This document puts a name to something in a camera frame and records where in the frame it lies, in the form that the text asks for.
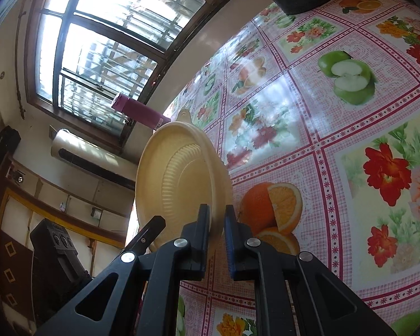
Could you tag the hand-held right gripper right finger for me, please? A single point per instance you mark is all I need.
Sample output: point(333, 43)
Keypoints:
point(230, 248)

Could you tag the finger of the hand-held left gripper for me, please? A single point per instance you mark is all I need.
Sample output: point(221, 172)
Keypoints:
point(150, 232)

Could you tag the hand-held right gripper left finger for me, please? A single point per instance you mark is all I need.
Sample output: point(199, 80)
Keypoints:
point(204, 241)

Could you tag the yellow ribbed plastic bowl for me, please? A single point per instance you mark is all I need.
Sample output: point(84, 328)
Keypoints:
point(168, 182)

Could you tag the standing air conditioner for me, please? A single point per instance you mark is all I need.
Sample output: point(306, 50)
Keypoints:
point(77, 147)

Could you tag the purple thermos bottle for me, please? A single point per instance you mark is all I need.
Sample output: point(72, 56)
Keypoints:
point(140, 110)

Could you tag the floral fruit print tablecloth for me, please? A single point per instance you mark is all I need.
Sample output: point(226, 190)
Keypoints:
point(301, 140)

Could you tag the barred window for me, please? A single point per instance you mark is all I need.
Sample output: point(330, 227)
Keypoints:
point(101, 52)

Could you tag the wooden wall cabinet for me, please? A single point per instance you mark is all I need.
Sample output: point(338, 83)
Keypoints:
point(21, 210)

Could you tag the black wall box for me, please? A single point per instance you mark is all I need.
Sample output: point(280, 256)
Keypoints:
point(5, 143)

